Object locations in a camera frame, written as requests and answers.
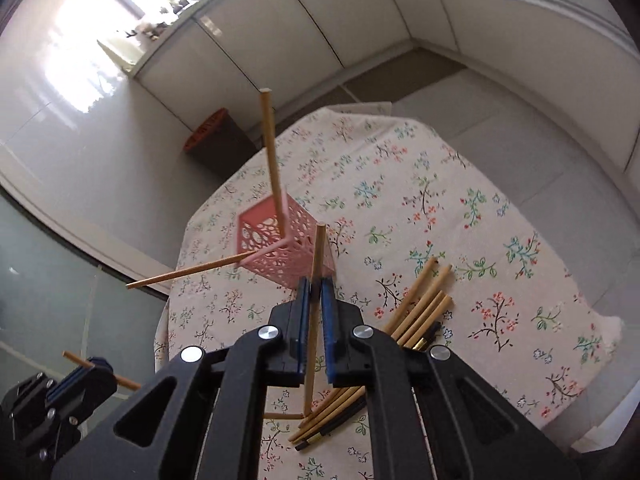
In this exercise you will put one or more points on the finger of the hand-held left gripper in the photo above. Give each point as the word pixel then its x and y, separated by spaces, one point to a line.
pixel 100 377
pixel 35 392

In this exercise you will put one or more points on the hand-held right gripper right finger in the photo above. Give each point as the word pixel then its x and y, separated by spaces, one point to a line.
pixel 328 330

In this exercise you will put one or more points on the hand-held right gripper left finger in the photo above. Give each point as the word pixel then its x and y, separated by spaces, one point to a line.
pixel 302 327

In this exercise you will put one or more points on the wooden chopstick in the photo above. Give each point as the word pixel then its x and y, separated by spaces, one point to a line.
pixel 127 382
pixel 282 415
pixel 415 287
pixel 431 320
pixel 272 160
pixel 317 260
pixel 422 315
pixel 200 267

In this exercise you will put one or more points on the pink perforated plastic basket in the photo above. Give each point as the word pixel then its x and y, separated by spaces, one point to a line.
pixel 280 265

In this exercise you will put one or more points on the pile of wooden chopsticks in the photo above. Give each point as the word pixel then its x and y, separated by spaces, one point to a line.
pixel 429 292

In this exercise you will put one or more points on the frosted glass sliding door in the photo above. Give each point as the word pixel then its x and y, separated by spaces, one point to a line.
pixel 45 270

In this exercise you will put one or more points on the floral tablecloth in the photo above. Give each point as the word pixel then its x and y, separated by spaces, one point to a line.
pixel 400 200

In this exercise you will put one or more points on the brown trash bin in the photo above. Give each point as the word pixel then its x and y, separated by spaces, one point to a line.
pixel 225 150

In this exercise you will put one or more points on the red bin liner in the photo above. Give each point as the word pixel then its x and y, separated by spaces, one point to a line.
pixel 205 130

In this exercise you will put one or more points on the brown floor mat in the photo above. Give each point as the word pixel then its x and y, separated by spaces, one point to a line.
pixel 400 82
pixel 315 102

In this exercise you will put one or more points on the white kitchen base cabinets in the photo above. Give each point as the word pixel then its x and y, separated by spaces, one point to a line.
pixel 380 15

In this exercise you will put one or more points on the white kitchen countertop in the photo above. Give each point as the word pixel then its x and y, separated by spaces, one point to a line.
pixel 165 35

